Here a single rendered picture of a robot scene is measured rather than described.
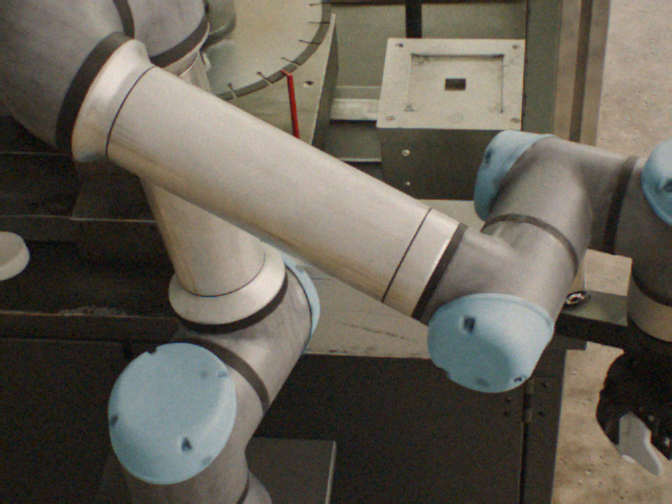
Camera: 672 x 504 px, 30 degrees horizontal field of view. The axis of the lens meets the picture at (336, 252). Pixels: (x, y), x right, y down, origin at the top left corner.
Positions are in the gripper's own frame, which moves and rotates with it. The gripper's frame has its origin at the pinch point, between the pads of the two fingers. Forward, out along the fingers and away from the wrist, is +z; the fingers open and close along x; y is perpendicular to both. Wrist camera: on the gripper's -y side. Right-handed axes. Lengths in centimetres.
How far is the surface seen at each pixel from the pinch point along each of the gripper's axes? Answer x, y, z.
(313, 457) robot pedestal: -19.0, -26.3, 16.2
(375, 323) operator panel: -5.5, -33.9, 10.5
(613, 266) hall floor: 80, -79, 91
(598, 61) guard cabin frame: 14.6, -23.8, -22.2
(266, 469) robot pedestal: -24.0, -27.9, 16.2
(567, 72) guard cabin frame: 12.5, -25.5, -20.9
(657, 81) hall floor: 128, -119, 91
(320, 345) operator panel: -10.6, -38.0, 14.6
